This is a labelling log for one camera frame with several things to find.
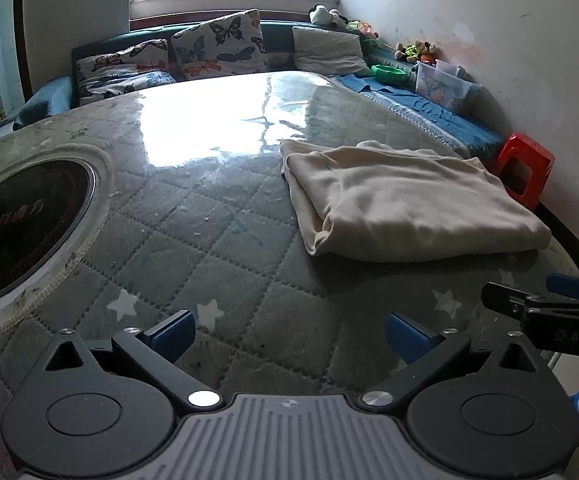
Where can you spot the cream beige garment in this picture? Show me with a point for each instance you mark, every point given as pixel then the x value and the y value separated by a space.
pixel 370 202

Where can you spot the blue sectional sofa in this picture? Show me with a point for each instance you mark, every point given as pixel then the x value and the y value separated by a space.
pixel 464 135

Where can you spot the plain grey cushion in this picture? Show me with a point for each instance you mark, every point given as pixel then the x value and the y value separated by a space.
pixel 328 53

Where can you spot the lying butterfly print pillow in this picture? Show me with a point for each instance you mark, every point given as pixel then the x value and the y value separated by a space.
pixel 103 76

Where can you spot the green plastic bowl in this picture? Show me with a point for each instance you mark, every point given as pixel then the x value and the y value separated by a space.
pixel 390 75

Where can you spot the black white plush toy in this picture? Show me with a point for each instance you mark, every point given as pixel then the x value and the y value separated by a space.
pixel 320 15

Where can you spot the clear plastic storage box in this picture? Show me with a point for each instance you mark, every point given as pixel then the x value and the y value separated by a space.
pixel 448 91

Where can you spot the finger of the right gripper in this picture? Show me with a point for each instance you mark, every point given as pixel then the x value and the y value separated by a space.
pixel 563 285
pixel 515 303

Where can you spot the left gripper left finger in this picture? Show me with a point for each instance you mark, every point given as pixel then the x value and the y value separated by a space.
pixel 152 355

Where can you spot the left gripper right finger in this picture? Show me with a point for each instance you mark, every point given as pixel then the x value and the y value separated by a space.
pixel 428 358

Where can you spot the pile of small plush toys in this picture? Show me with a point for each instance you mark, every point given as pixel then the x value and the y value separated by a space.
pixel 420 51

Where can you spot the red plastic stool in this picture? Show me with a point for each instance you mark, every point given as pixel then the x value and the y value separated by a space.
pixel 523 166

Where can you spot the round black induction cooktop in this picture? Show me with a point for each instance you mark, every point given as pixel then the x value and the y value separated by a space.
pixel 40 206

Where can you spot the upright butterfly print pillow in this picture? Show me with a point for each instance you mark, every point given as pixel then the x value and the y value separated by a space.
pixel 226 46

